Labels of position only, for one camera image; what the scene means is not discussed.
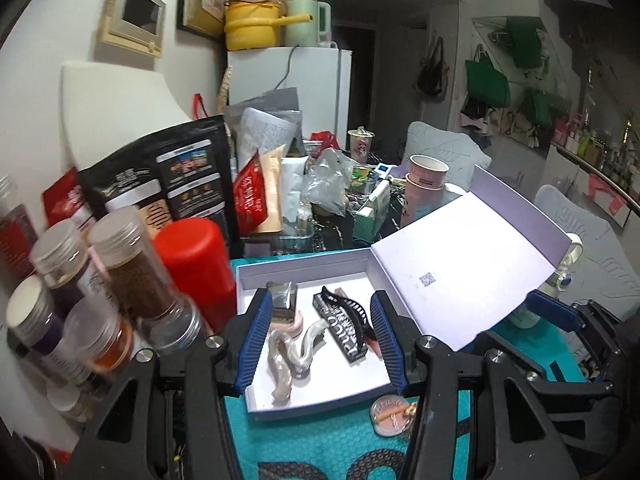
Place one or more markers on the clear plastic tray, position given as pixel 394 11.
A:
pixel 295 240

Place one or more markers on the green tote bag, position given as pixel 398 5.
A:
pixel 485 80
pixel 525 40
pixel 537 107

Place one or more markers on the pink paper sheet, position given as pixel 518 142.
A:
pixel 607 190

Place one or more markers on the clear plastic jar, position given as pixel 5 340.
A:
pixel 170 325

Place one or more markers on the hanging beige bags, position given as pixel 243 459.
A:
pixel 475 120

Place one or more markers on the brown translucent hair clip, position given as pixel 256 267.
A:
pixel 372 346

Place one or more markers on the sealed milk tea cup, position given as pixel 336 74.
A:
pixel 361 145

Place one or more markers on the black claw hair clip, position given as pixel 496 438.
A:
pixel 350 310

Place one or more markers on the brown contents silver lid jar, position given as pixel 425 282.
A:
pixel 132 270

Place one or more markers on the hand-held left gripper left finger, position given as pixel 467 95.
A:
pixel 250 345

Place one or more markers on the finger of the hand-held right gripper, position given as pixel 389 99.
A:
pixel 547 307
pixel 530 365

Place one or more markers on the white gift box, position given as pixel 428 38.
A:
pixel 450 280

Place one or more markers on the green and white carton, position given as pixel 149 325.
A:
pixel 370 210

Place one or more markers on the beige hair clip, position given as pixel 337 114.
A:
pixel 282 375

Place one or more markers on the pink paper cup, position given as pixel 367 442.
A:
pixel 427 170
pixel 420 202

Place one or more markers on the tall jar red contents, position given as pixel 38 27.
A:
pixel 12 240

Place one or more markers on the yellow pot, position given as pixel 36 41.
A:
pixel 250 25

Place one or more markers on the white foam board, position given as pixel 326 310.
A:
pixel 115 100

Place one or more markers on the black printed cosmetic box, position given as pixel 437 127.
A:
pixel 345 345

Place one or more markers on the dark hanging bags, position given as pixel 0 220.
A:
pixel 430 72

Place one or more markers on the green snack packet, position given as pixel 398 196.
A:
pixel 361 176

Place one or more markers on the patterned round pocket mirror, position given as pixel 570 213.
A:
pixel 392 415

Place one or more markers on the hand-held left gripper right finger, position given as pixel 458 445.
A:
pixel 387 345

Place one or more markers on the small device blue screen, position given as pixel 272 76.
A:
pixel 382 170

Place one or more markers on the wall intercom panel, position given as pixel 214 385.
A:
pixel 132 17

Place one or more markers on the printed paper sheet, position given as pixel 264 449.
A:
pixel 260 135

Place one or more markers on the white fridge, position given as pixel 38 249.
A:
pixel 320 90

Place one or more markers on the pink round compact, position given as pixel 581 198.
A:
pixel 296 327

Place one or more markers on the red snack packet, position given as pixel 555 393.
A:
pixel 325 140

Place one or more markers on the clear lid spice jar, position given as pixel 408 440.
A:
pixel 97 335

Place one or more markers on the black printed pouch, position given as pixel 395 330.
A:
pixel 150 175

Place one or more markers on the white quilted chair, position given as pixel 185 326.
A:
pixel 445 147
pixel 585 230

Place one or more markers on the purple silver lid jar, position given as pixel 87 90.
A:
pixel 32 315

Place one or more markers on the grey square hair clip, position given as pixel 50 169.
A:
pixel 280 300

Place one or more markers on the beige pouch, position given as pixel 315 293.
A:
pixel 274 185

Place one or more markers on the grey mailing bag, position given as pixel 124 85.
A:
pixel 272 100

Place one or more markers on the small red pouch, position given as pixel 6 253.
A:
pixel 65 195

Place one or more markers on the red berry pouch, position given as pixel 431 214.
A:
pixel 250 200

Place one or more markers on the row of bottles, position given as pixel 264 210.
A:
pixel 595 145

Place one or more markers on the dark label silver lid jar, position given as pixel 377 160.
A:
pixel 57 260

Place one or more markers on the pale green water bottle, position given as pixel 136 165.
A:
pixel 572 250

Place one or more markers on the red lid jar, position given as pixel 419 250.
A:
pixel 192 260

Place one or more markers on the pale green kettle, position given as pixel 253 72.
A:
pixel 305 20

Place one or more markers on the clear plastic bag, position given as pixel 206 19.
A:
pixel 327 180

